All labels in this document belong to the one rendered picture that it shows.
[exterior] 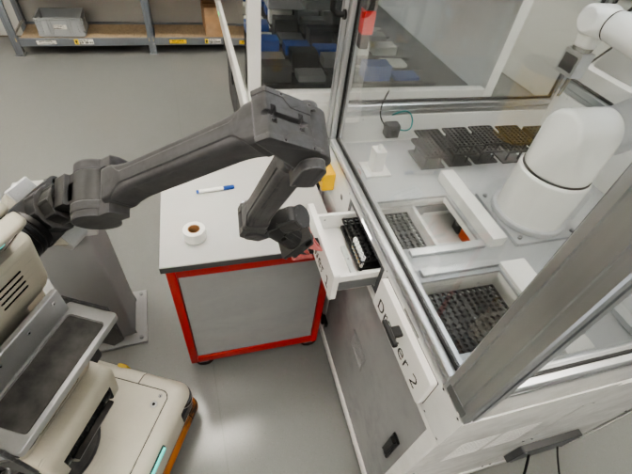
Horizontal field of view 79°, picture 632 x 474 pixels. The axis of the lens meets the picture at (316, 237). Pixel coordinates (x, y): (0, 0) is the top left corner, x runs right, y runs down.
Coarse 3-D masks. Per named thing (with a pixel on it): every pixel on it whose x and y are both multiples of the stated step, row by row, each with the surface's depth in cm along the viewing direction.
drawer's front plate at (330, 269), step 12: (312, 204) 117; (312, 216) 113; (312, 228) 115; (324, 240) 107; (324, 252) 104; (324, 264) 106; (336, 264) 101; (324, 276) 107; (336, 276) 99; (324, 288) 109; (336, 288) 102
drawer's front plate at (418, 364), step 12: (384, 288) 99; (384, 300) 100; (396, 300) 95; (384, 312) 100; (396, 312) 93; (396, 324) 94; (408, 324) 90; (408, 336) 88; (396, 348) 96; (408, 348) 89; (420, 348) 87; (408, 360) 90; (420, 360) 84; (408, 372) 90; (420, 372) 84; (432, 372) 83; (408, 384) 91; (420, 384) 85; (432, 384) 81; (420, 396) 86
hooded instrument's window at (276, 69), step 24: (240, 0) 142; (264, 0) 134; (288, 0) 136; (312, 0) 138; (336, 0) 140; (240, 24) 151; (264, 24) 140; (288, 24) 142; (312, 24) 144; (336, 24) 146; (240, 48) 161; (264, 48) 146; (288, 48) 148; (312, 48) 151; (336, 48) 153; (240, 72) 172; (264, 72) 153; (288, 72) 155; (312, 72) 158
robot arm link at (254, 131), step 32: (256, 96) 49; (288, 96) 51; (224, 128) 51; (256, 128) 48; (288, 128) 49; (320, 128) 54; (96, 160) 64; (160, 160) 55; (192, 160) 53; (224, 160) 53; (288, 160) 53; (128, 192) 60; (160, 192) 62; (96, 224) 65
